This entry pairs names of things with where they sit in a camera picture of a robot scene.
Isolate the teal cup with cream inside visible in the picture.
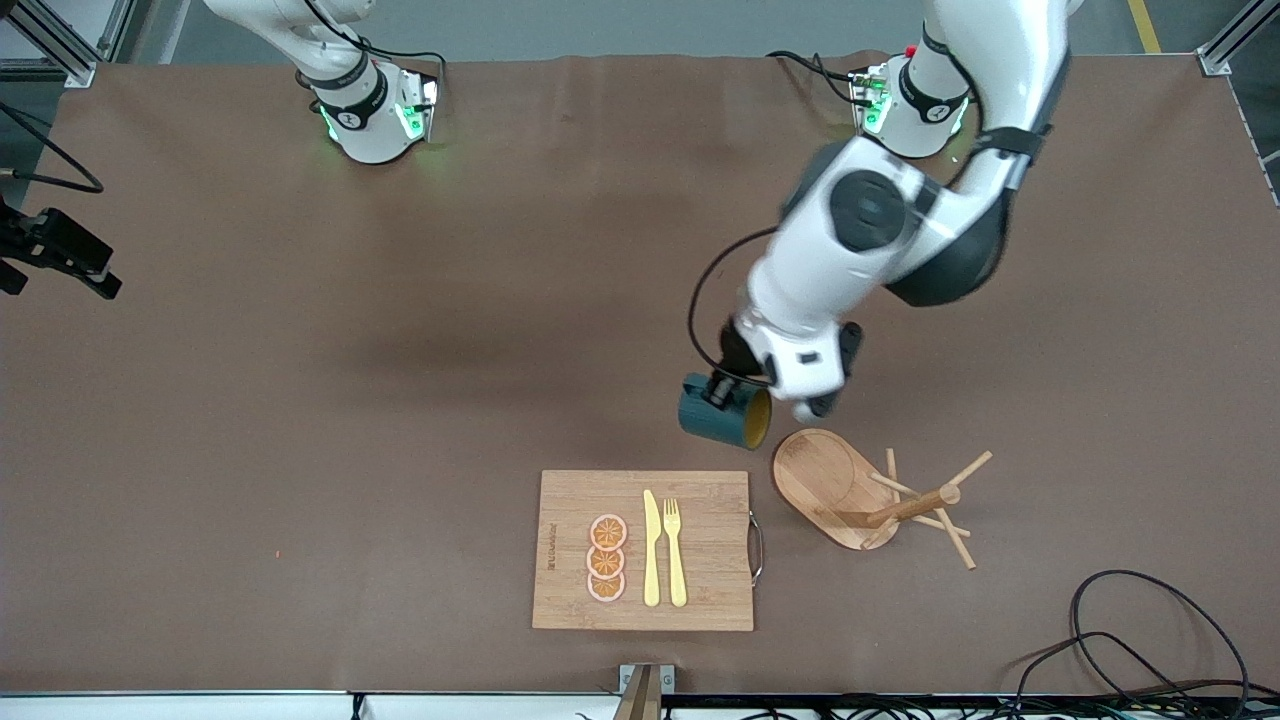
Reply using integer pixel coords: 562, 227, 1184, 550
678, 373, 774, 451

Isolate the wooden mug rack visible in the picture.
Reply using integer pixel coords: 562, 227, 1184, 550
772, 428, 995, 571

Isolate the bamboo cutting board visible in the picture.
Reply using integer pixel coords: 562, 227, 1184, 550
531, 470, 766, 633

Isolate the yellow plastic knife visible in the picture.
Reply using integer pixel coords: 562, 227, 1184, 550
642, 489, 663, 608

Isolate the yellow plastic fork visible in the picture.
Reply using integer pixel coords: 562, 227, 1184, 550
663, 498, 689, 609

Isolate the brown table cover mat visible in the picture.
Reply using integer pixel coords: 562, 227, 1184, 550
0, 50, 1280, 697

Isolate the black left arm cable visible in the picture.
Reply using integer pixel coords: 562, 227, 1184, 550
686, 225, 781, 386

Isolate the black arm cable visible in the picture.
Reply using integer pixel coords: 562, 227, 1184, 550
0, 0, 448, 193
686, 225, 781, 386

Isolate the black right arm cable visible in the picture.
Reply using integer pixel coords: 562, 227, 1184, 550
0, 0, 448, 193

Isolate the aluminium extrusion frame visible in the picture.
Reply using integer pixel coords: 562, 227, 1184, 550
0, 0, 156, 89
1195, 0, 1280, 77

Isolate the wooden post with metal bracket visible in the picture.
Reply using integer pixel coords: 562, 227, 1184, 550
612, 662, 677, 720

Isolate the black cable bundle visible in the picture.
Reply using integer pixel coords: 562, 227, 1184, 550
575, 695, 1280, 720

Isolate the black looped cable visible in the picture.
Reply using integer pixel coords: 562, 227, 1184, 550
1012, 628, 1206, 706
1068, 568, 1253, 706

